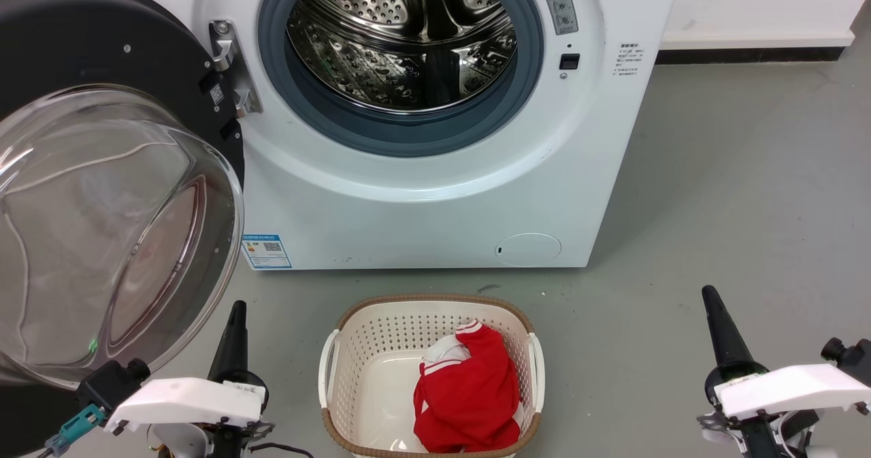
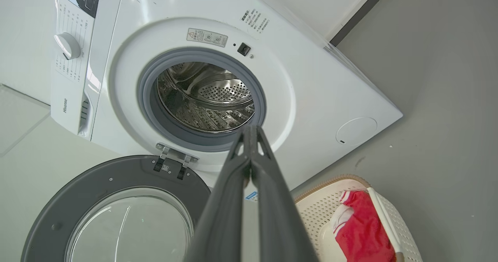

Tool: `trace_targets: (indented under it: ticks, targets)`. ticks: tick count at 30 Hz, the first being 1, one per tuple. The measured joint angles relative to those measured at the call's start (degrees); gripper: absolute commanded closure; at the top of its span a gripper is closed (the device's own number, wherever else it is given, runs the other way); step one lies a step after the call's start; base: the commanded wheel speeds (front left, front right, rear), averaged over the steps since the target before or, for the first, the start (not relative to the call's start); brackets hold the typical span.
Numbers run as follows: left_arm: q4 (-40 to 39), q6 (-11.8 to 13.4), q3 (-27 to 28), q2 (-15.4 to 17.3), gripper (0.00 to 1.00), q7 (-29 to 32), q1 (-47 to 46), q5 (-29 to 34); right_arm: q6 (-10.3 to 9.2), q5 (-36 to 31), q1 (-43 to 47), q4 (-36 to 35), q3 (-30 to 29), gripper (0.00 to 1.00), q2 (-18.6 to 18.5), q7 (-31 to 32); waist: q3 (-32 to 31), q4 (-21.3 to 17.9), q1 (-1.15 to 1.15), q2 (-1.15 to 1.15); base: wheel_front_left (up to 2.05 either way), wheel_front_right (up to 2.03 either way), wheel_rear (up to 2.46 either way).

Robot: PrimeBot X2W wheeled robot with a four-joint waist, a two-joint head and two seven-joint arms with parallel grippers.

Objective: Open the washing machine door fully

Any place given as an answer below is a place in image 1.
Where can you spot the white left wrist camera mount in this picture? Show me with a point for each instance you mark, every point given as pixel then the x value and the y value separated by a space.
pixel 184 400

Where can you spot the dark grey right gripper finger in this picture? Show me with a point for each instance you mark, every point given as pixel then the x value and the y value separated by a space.
pixel 731 339
pixel 716 339

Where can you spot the metal door hinge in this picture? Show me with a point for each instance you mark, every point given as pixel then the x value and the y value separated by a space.
pixel 235 70

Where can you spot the red and white garment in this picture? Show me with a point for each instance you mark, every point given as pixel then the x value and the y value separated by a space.
pixel 469 397

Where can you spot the black door lock slot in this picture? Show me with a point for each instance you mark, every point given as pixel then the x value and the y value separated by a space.
pixel 569 61

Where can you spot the round white filter cover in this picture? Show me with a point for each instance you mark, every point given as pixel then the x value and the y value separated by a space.
pixel 529 250

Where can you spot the black round glass washer door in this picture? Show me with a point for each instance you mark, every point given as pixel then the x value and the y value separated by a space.
pixel 102 50

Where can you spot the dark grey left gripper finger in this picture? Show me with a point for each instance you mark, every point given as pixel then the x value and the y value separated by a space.
pixel 226 349
pixel 240 349

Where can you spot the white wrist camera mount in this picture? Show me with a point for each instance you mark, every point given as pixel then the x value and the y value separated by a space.
pixel 184 400
pixel 796 386

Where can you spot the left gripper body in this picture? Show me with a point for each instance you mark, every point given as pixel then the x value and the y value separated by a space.
pixel 231 439

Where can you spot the stainless steel washer drum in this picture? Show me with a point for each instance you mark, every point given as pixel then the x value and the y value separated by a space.
pixel 381 56

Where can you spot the teal connector plug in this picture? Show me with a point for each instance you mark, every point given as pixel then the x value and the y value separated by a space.
pixel 76 425

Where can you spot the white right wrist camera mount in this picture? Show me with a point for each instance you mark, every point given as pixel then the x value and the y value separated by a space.
pixel 796 386

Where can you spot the blue energy label sticker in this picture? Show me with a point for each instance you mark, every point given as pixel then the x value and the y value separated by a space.
pixel 267 251

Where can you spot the beige perforated laundry basket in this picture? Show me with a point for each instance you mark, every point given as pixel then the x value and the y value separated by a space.
pixel 367 376

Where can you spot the grey warning sticker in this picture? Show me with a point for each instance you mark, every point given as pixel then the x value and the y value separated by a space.
pixel 558 2

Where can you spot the white front-load washing machine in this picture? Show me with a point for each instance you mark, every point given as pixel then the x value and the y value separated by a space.
pixel 408 213

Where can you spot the small black text label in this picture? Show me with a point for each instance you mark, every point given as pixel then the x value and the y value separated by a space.
pixel 630 59

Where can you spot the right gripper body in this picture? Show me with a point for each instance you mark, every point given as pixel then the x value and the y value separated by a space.
pixel 755 437

